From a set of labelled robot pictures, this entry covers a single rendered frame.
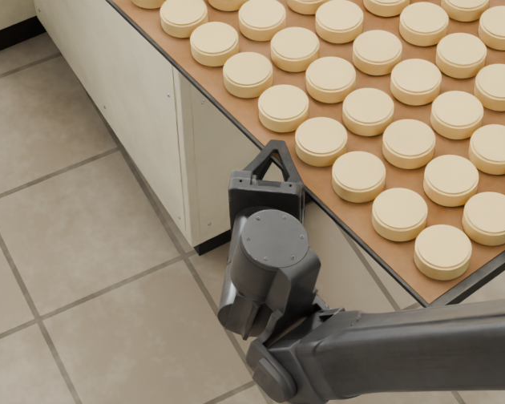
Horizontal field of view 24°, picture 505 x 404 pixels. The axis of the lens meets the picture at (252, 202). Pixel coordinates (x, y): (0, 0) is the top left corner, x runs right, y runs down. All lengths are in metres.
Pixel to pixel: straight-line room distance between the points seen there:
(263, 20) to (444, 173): 0.27
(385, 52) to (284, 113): 0.13
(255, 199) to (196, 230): 1.07
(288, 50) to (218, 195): 0.89
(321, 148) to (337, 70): 0.10
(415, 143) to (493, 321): 0.36
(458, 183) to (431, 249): 0.08
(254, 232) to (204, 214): 1.13
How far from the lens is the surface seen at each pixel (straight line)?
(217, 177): 2.02
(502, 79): 1.19
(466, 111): 1.15
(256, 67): 1.18
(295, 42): 1.21
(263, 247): 0.95
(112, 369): 2.14
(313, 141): 1.12
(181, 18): 1.24
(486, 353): 0.80
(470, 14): 1.26
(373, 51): 1.20
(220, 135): 1.94
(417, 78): 1.18
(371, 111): 1.14
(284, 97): 1.16
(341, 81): 1.17
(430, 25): 1.23
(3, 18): 2.54
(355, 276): 2.23
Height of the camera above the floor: 1.89
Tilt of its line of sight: 54 degrees down
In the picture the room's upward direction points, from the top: straight up
